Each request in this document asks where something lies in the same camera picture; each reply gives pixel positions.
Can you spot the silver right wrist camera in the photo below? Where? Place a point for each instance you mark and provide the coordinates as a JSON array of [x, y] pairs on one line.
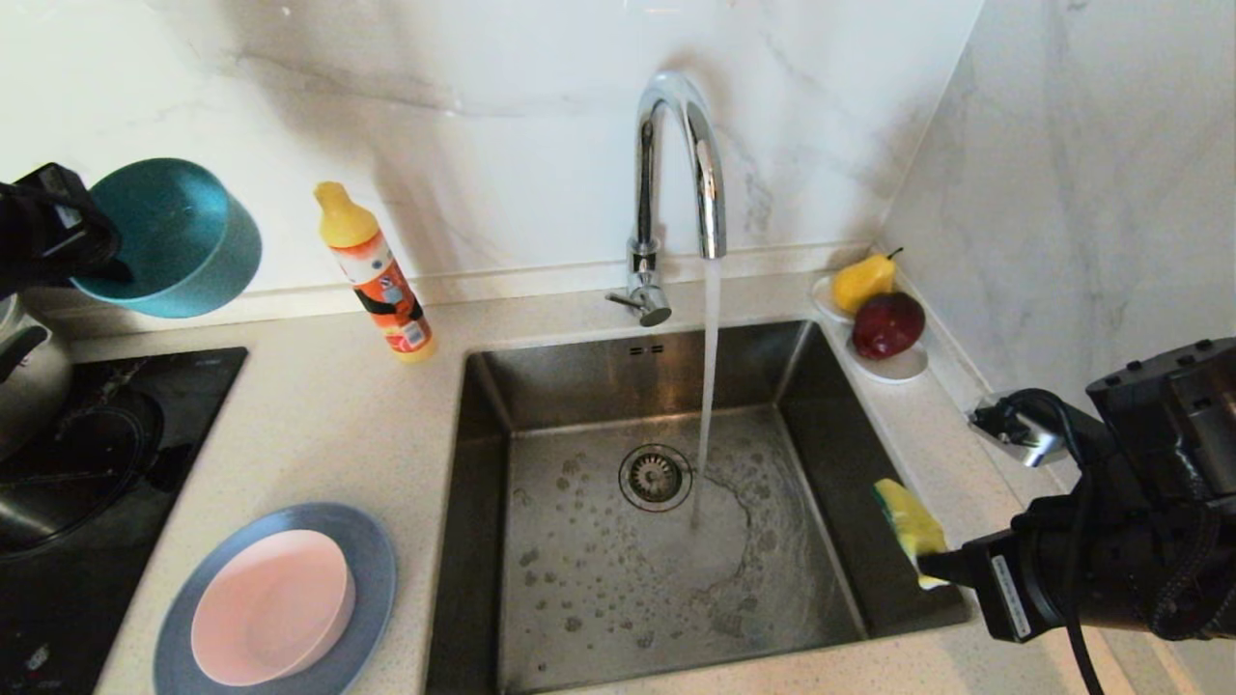
[[1022, 434]]

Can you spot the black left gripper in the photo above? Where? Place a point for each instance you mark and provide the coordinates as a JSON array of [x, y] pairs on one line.
[[48, 241]]

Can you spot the teal bowl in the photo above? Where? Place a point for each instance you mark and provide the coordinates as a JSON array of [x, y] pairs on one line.
[[174, 241]]

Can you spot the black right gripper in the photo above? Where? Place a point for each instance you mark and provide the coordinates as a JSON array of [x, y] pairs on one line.
[[1130, 574]]

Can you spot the pink bowl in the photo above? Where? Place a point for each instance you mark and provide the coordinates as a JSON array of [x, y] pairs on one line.
[[272, 608]]

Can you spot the blue-grey plate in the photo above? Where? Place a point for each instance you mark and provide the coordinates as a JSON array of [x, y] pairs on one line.
[[373, 569]]

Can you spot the orange yellow-capped detergent bottle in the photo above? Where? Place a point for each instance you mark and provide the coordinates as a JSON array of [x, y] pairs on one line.
[[386, 290]]

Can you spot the yellow sponge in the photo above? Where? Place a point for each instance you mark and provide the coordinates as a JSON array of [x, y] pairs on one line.
[[908, 516]]

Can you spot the small white dish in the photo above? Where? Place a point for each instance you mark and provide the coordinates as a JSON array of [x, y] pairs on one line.
[[895, 369], [823, 297]]

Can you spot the stainless steel sink basin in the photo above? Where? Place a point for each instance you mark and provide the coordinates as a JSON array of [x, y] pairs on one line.
[[599, 618]]

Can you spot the round metal drain strainer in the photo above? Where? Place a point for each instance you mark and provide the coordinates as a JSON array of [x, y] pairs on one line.
[[655, 477]]

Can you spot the silver pot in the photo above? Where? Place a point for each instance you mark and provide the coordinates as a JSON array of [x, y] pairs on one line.
[[34, 386]]

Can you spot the yellow pear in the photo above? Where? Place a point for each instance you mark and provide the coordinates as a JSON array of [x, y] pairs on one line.
[[861, 282]]

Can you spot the dark red apple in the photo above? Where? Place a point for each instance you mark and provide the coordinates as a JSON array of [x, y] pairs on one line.
[[886, 324]]

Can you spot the black pan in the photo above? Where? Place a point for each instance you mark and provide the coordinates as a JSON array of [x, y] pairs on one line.
[[87, 463]]

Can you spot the black induction cooktop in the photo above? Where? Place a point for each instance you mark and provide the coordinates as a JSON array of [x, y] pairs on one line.
[[193, 386]]

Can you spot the chrome gooseneck faucet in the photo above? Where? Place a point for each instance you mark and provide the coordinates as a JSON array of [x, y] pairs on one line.
[[649, 278]]

